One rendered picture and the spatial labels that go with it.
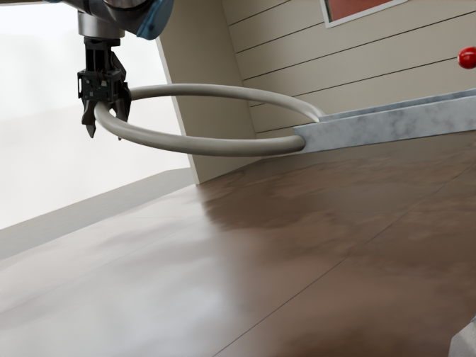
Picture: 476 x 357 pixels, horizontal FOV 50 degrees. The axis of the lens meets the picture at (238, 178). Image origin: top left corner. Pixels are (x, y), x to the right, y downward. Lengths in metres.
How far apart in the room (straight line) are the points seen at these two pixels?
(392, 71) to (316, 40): 1.37
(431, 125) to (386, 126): 0.07
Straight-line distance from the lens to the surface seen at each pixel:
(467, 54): 0.78
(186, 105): 8.50
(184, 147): 0.84
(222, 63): 9.23
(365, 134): 0.86
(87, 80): 1.03
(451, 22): 7.37
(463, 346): 0.88
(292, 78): 8.73
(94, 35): 1.02
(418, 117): 0.83
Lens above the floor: 1.20
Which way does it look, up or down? 9 degrees down
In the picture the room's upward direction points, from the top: 15 degrees counter-clockwise
